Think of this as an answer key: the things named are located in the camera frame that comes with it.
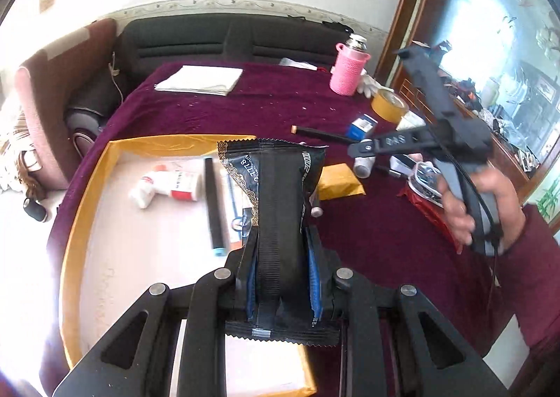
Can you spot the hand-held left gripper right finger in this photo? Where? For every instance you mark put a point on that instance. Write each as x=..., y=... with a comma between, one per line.
x=313, y=274

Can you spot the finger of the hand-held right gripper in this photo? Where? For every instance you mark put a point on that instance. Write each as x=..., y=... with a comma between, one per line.
x=393, y=144

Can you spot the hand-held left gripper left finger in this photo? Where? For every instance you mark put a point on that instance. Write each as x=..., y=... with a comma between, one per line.
x=250, y=281

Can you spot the small white bottle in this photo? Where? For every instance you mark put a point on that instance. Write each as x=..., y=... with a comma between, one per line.
x=363, y=167

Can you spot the clear plastic pouch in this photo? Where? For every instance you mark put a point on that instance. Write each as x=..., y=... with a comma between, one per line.
x=422, y=180

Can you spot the small yellow packet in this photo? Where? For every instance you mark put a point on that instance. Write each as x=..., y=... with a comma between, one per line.
x=341, y=182

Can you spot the black pen with orange tip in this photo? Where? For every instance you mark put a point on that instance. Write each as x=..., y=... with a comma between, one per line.
x=323, y=134

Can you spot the black snack packet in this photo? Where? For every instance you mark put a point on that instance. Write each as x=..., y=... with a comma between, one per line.
x=280, y=204

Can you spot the red snack packet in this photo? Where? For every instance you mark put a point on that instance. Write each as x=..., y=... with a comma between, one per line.
x=431, y=215

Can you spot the yellow tray with white inside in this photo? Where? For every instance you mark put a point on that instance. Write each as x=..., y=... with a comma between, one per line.
x=131, y=231

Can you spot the person's right forearm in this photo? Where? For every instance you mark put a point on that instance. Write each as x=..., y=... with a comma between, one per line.
x=538, y=283

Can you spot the person's right hand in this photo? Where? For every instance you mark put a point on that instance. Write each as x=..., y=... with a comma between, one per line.
x=503, y=204

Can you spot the small blue and white box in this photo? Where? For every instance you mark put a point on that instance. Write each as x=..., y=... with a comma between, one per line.
x=361, y=127

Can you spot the yellow tape roll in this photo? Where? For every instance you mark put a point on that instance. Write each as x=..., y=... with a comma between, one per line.
x=389, y=105

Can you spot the white gloves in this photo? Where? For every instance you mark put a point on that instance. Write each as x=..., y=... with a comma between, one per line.
x=369, y=84

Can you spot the long black marker pen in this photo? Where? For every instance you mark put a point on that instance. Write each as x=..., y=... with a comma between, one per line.
x=214, y=209

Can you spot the pink sleeved thermos bottle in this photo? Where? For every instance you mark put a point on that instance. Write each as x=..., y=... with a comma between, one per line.
x=345, y=71

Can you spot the wooden glass cabinet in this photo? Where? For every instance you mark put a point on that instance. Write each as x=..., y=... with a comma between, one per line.
x=516, y=51

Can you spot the white bottle with red label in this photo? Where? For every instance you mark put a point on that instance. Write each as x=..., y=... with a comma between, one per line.
x=181, y=187

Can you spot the white plastic wrapper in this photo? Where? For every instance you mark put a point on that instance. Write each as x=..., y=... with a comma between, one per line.
x=297, y=64

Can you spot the maroon tablecloth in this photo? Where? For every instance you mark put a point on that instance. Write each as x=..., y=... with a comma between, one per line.
x=271, y=108

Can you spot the folded white cloth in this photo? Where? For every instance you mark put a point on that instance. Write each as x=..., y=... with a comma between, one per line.
x=199, y=80

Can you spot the black sofa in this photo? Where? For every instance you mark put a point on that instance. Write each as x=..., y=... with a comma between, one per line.
x=183, y=43

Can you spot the maroon armchair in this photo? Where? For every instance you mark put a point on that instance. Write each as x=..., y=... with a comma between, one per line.
x=48, y=95

